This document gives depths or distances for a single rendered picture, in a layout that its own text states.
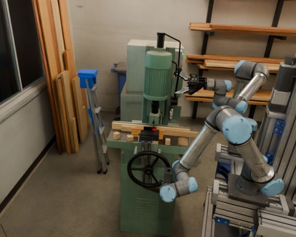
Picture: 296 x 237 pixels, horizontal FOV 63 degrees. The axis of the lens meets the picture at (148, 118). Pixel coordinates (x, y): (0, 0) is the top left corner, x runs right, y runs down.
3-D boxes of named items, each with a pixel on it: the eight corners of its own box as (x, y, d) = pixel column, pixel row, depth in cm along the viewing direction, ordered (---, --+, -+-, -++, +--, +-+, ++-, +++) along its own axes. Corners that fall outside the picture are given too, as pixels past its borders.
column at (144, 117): (140, 132, 207) (144, 45, 176) (143, 121, 227) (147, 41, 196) (167, 134, 205) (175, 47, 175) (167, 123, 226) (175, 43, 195)
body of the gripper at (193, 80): (188, 73, 154) (207, 75, 154) (187, 81, 162) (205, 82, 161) (188, 83, 151) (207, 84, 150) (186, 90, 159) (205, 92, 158)
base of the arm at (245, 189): (259, 182, 152) (263, 169, 147) (262, 199, 138) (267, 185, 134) (234, 177, 155) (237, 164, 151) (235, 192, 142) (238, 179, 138)
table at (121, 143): (102, 154, 166) (102, 146, 164) (112, 133, 194) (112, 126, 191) (191, 162, 163) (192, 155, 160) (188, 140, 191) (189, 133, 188)
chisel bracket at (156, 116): (148, 125, 178) (149, 115, 174) (150, 117, 190) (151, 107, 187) (159, 126, 177) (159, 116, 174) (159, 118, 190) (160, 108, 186)
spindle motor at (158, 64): (142, 100, 166) (144, 54, 152) (144, 91, 181) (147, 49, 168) (167, 102, 165) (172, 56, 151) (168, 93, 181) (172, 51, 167)
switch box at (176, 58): (172, 71, 192) (175, 51, 185) (172, 68, 201) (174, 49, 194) (180, 72, 191) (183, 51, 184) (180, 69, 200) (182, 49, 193)
